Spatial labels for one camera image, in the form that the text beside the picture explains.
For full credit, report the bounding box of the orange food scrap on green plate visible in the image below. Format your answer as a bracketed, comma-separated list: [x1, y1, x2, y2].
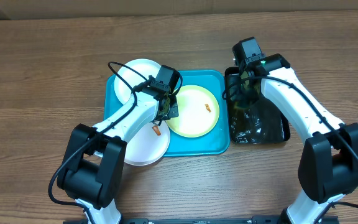
[205, 104, 212, 113]

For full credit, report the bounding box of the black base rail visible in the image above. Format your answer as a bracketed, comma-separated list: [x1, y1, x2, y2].
[62, 215, 340, 224]

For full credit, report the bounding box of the orange food scrap lower plate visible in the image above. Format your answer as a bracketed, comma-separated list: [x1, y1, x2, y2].
[152, 125, 161, 136]

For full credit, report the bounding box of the teal plastic serving tray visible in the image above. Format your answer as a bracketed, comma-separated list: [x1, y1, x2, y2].
[103, 69, 231, 157]

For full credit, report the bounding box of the white plate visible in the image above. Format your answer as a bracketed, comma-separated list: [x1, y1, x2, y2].
[93, 120, 171, 166]
[114, 58, 161, 105]

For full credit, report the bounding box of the black water tray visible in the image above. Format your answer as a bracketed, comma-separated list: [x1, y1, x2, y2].
[222, 67, 290, 144]

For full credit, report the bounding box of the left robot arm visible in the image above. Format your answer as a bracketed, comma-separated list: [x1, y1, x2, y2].
[48, 65, 183, 223]

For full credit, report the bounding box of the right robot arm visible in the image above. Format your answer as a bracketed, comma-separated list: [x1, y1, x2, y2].
[223, 37, 358, 223]

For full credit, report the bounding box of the light green plate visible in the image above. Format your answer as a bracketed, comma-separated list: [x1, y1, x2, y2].
[167, 85, 220, 138]

